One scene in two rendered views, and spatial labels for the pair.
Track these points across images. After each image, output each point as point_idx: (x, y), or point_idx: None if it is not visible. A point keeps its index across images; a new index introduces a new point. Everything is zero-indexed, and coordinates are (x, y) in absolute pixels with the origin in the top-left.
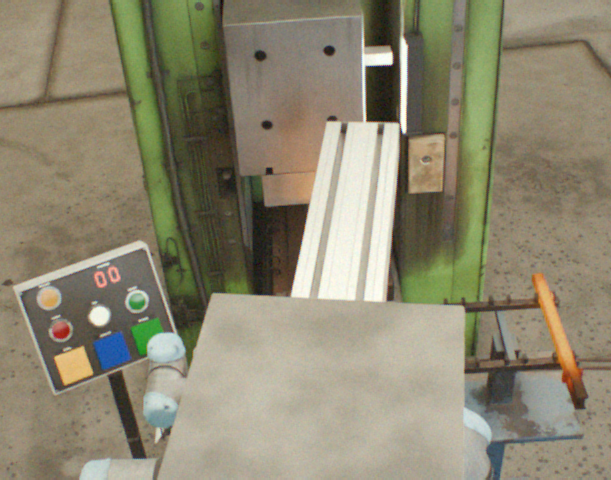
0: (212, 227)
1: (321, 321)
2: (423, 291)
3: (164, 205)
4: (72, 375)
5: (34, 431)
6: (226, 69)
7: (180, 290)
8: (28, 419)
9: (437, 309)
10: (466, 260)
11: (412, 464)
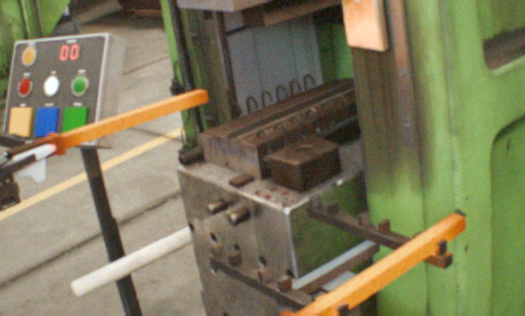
0: (201, 55)
1: None
2: (392, 227)
3: (170, 19)
4: (15, 129)
5: (181, 289)
6: None
7: (190, 132)
8: (188, 281)
9: None
10: (438, 194)
11: None
